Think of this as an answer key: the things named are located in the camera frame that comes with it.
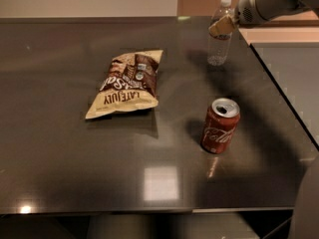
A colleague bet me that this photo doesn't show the grey side table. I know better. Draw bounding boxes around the grey side table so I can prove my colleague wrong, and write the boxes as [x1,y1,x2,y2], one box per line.
[250,43,319,145]

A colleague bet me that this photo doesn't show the clear plastic water bottle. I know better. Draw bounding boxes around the clear plastic water bottle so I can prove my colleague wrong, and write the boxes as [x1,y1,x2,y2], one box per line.
[207,0,233,66]

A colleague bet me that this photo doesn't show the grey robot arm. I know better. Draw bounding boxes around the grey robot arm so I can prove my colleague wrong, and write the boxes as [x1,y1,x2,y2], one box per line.
[208,0,319,239]

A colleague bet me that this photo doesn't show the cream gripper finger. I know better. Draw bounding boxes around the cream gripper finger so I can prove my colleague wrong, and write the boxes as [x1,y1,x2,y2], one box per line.
[208,15,236,37]

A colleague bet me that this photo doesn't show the cream brown chip bag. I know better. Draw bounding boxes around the cream brown chip bag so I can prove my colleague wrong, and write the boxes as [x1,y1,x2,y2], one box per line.
[85,50,163,120]

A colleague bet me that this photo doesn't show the red cola can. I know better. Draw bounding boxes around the red cola can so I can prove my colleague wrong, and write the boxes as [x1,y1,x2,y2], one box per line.
[200,98,240,154]

